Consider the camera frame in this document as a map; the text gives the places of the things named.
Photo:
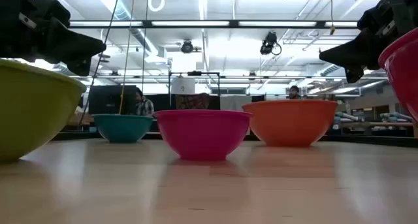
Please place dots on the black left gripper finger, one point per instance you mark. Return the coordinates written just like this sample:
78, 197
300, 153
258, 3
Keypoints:
78, 46
84, 67

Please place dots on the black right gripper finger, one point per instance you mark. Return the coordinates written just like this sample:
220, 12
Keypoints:
355, 74
352, 52

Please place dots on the yellow-green plastic bowl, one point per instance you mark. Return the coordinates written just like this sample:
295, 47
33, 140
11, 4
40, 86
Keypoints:
32, 113

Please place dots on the teal plastic bowl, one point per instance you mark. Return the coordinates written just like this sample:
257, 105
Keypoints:
122, 129

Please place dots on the orange plastic bowl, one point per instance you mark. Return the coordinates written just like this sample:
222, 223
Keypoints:
290, 122

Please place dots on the pink plastic bowl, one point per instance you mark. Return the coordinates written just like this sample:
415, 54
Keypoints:
202, 136

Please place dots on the stack of rainbow bowls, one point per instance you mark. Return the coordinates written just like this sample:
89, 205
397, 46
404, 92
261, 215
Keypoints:
405, 73

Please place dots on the black monitor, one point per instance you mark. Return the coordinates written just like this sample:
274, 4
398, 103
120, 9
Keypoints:
107, 100

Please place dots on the person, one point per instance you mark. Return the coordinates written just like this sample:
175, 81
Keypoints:
144, 106
294, 92

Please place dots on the white cylinder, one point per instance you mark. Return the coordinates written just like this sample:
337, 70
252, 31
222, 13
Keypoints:
183, 86

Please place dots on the patterned cloth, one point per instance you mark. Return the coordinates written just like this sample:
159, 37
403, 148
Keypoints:
192, 102

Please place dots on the round black ceiling camera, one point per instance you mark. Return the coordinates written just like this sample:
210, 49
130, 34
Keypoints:
187, 47

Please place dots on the black stand frame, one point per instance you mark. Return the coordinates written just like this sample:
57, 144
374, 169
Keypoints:
194, 73

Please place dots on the black overhead frame bar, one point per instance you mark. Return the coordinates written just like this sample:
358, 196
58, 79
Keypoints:
233, 24

